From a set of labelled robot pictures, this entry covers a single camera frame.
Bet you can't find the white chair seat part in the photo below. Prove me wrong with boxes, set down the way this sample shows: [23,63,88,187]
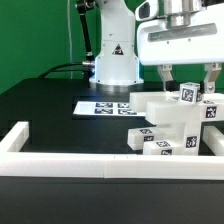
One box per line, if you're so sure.
[158,123,201,156]

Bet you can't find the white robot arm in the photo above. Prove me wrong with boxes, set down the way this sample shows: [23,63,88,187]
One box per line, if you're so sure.
[90,0,224,91]

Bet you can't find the black cable bundle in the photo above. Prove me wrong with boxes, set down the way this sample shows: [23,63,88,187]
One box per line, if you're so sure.
[38,61,98,80]

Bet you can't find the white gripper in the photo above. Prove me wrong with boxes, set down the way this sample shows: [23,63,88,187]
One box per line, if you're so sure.
[137,11,224,93]

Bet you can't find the black jointed camera mount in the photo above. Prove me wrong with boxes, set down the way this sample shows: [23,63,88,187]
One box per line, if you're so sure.
[75,0,97,62]

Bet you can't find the white tag sheet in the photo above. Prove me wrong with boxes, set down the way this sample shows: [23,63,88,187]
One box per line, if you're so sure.
[73,101,145,117]

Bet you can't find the white U-shaped fence frame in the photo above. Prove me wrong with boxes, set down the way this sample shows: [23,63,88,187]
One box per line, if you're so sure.
[0,122,224,180]

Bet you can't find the white chair back frame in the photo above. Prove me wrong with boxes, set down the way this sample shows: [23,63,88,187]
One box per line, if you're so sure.
[129,92,224,125]

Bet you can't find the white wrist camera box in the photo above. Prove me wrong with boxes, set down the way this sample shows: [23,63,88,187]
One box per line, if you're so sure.
[135,0,166,22]

